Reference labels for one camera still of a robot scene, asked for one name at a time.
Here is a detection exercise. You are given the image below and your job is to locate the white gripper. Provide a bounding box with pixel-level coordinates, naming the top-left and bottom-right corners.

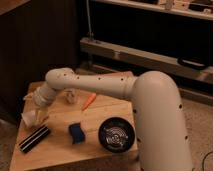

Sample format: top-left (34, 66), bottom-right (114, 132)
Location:
top-left (23, 84), bottom-right (59, 124)

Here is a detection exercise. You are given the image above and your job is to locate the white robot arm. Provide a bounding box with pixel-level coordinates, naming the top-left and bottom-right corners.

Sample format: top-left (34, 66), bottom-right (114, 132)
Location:
top-left (23, 68), bottom-right (193, 171)

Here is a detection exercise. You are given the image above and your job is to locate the small clear bottle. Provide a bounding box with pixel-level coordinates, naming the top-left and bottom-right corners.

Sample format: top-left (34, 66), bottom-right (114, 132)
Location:
top-left (65, 89), bottom-right (78, 104)

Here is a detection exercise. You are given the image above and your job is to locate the black striped box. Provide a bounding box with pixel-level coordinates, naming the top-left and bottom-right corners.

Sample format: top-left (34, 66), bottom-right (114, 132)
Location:
top-left (19, 125), bottom-right (51, 153)

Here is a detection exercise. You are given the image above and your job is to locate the wooden table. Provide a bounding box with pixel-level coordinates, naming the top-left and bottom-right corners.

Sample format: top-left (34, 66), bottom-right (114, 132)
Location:
top-left (9, 90), bottom-right (141, 171)

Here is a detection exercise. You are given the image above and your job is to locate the blue sponge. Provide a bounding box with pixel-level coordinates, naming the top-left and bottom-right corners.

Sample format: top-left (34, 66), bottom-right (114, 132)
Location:
top-left (68, 123), bottom-right (86, 144)

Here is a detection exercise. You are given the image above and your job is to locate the orange carrot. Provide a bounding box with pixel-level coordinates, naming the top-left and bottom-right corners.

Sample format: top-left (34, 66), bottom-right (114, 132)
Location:
top-left (82, 93), bottom-right (97, 111)

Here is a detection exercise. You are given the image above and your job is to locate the black ridged bowl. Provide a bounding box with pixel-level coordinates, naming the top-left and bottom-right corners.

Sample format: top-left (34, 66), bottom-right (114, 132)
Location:
top-left (98, 117), bottom-right (135, 153)

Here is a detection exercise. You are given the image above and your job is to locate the metal shelf rack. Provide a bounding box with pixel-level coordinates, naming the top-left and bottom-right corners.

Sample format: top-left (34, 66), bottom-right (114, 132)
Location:
top-left (78, 0), bottom-right (213, 97)

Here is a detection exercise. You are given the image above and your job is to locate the black handle on shelf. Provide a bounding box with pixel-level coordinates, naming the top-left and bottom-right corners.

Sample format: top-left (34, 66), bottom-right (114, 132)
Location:
top-left (177, 58), bottom-right (208, 70)

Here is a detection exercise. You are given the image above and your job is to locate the black cable on floor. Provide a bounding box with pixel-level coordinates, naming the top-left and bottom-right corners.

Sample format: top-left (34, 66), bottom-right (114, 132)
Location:
top-left (201, 149), bottom-right (213, 171)

